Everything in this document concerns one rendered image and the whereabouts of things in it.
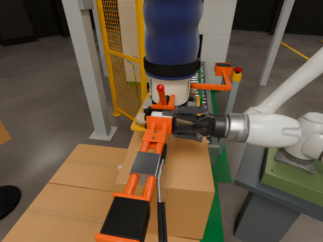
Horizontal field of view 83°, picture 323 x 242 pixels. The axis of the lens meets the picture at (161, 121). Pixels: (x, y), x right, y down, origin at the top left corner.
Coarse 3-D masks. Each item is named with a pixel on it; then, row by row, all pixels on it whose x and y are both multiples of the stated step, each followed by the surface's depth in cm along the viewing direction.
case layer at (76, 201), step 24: (72, 168) 133; (96, 168) 133; (120, 168) 133; (48, 192) 116; (72, 192) 116; (96, 192) 116; (24, 216) 104; (48, 216) 104; (72, 216) 104; (96, 216) 104; (24, 240) 94; (48, 240) 94; (72, 240) 94; (168, 240) 94; (192, 240) 94
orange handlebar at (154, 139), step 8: (224, 72) 96; (224, 80) 89; (200, 88) 83; (208, 88) 83; (216, 88) 82; (224, 88) 82; (160, 104) 68; (168, 104) 68; (152, 128) 56; (144, 136) 52; (152, 136) 52; (160, 136) 52; (144, 144) 50; (152, 144) 53; (160, 144) 50; (160, 152) 47; (136, 176) 41; (128, 184) 39; (136, 184) 40; (152, 184) 39; (128, 192) 38; (144, 192) 38; (152, 192) 38
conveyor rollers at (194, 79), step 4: (196, 76) 283; (192, 80) 269; (196, 80) 269; (196, 92) 239; (204, 92) 237; (204, 96) 230; (204, 100) 223; (204, 104) 210; (208, 136) 164; (208, 140) 157
